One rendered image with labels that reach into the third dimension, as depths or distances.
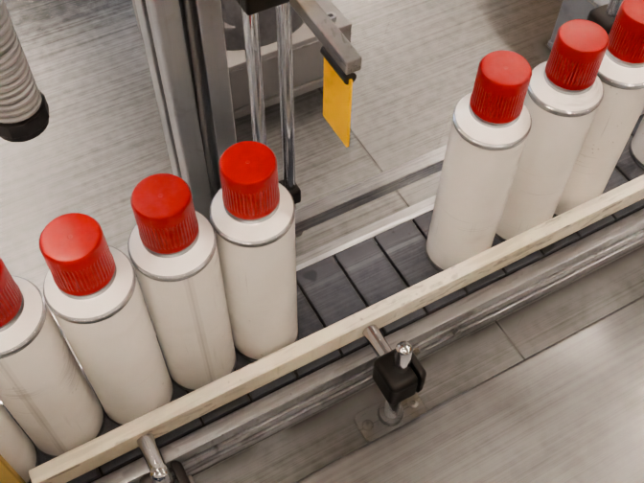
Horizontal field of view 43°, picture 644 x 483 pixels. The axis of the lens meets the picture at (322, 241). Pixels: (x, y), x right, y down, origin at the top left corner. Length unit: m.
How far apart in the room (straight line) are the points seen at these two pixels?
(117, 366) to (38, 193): 0.32
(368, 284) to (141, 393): 0.20
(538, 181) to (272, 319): 0.22
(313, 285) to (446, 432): 0.16
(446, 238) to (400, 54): 0.32
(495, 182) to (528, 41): 0.39
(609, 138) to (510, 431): 0.23
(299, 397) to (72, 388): 0.17
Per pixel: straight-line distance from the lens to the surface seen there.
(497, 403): 0.62
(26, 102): 0.49
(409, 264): 0.66
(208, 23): 0.55
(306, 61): 0.82
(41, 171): 0.82
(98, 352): 0.50
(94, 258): 0.44
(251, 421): 0.60
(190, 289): 0.48
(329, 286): 0.65
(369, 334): 0.59
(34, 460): 0.61
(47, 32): 0.96
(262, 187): 0.45
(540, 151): 0.60
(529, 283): 0.68
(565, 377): 0.64
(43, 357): 0.49
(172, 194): 0.45
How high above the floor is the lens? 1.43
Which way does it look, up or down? 56 degrees down
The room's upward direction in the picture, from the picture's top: 1 degrees clockwise
